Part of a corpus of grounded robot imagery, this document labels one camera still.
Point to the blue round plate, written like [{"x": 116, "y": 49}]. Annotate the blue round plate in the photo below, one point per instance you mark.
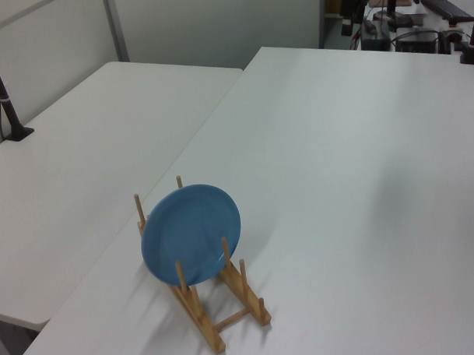
[{"x": 188, "y": 233}]

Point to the wooden plate rack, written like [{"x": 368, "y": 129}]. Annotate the wooden plate rack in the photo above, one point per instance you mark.
[{"x": 205, "y": 322}]

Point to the dark device with green label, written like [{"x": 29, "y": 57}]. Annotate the dark device with green label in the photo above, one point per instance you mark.
[{"x": 374, "y": 34}]

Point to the black electronics box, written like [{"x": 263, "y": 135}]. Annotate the black electronics box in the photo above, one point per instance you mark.
[{"x": 415, "y": 43}]

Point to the black monitor stand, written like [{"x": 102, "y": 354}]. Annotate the black monitor stand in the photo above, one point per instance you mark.
[{"x": 391, "y": 8}]

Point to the dark pole with table clamp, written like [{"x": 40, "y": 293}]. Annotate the dark pole with table clamp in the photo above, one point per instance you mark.
[{"x": 470, "y": 54}]

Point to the black computer keyboard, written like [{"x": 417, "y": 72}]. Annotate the black computer keyboard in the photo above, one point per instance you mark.
[{"x": 445, "y": 6}]

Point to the grey partition post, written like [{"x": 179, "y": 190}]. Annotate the grey partition post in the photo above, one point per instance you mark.
[{"x": 115, "y": 26}]

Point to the black camera pole with base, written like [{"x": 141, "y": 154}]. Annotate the black camera pole with base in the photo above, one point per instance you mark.
[{"x": 4, "y": 104}]

